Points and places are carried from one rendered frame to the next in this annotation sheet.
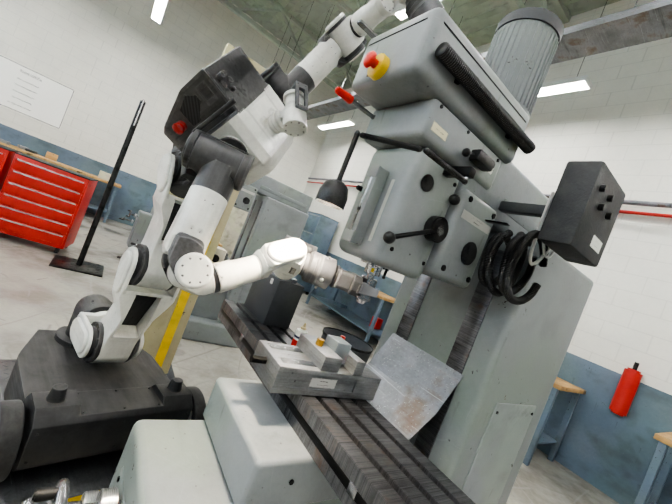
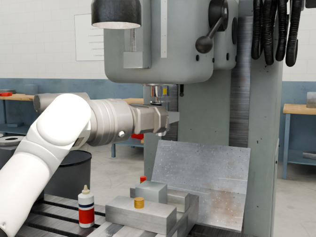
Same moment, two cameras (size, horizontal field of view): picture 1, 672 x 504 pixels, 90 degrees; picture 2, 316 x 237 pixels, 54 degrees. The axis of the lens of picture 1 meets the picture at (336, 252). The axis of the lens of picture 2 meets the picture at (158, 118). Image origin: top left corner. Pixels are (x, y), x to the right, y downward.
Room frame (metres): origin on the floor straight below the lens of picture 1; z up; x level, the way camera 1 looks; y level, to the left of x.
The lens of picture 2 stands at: (0.37, 0.25, 1.33)
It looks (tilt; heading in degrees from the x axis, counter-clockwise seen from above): 9 degrees down; 329
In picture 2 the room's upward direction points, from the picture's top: straight up
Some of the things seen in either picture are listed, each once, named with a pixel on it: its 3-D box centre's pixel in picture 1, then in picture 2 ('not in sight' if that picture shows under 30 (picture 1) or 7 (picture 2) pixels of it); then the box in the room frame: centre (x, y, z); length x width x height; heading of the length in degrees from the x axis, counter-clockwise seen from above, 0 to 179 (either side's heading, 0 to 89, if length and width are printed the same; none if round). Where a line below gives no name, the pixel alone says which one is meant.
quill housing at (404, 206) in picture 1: (397, 212); (161, 7); (0.95, -0.12, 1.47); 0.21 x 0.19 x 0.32; 35
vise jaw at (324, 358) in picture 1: (318, 352); (140, 213); (0.94, -0.06, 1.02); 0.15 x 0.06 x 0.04; 34
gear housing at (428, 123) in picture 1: (432, 150); not in sight; (0.97, -0.15, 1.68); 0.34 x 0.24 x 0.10; 125
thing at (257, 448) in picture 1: (308, 433); not in sight; (0.95, -0.12, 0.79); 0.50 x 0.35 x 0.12; 125
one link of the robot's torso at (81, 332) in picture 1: (108, 336); not in sight; (1.27, 0.69, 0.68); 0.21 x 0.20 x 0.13; 50
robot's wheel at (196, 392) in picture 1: (186, 413); not in sight; (1.30, 0.31, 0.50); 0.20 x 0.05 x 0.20; 50
